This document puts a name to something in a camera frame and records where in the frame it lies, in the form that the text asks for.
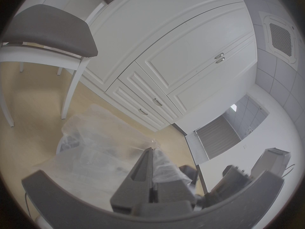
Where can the ceiling air conditioner vent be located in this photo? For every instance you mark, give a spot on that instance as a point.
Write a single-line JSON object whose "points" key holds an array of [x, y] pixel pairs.
{"points": [[281, 37]]}

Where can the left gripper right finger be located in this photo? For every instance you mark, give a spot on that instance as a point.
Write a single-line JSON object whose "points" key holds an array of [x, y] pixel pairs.
{"points": [[174, 192]]}

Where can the white chair dark grey seat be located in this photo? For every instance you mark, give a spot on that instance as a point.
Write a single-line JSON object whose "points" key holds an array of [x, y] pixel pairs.
{"points": [[52, 30]]}

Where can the clear plastic bag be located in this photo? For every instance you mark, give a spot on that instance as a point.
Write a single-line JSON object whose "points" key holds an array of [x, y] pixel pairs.
{"points": [[102, 142]]}

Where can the white wardrobe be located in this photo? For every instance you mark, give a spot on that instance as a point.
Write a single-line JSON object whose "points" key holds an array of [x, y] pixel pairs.
{"points": [[181, 51]]}

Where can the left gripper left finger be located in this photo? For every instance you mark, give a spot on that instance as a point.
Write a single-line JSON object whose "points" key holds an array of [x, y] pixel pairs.
{"points": [[133, 192]]}

